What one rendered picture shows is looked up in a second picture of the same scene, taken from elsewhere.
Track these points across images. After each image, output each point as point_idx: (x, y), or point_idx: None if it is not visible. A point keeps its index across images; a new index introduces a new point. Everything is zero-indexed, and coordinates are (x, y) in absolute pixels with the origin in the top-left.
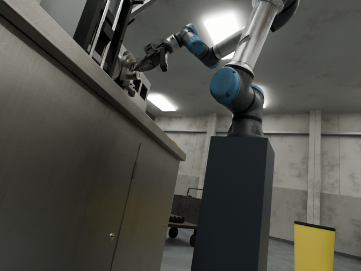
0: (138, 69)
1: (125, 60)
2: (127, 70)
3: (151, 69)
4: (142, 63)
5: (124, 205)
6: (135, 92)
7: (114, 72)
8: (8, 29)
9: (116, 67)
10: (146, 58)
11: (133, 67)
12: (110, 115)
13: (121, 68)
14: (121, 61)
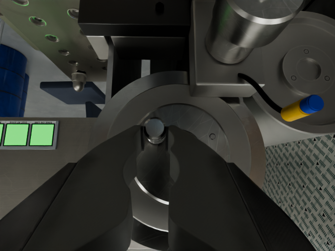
0: (143, 145)
1: (247, 149)
2: (257, 68)
3: (25, 209)
4: (222, 168)
5: None
6: (82, 19)
7: (275, 48)
8: None
9: (271, 81)
10: (276, 233)
11: (157, 159)
12: None
13: (237, 102)
14: (258, 129)
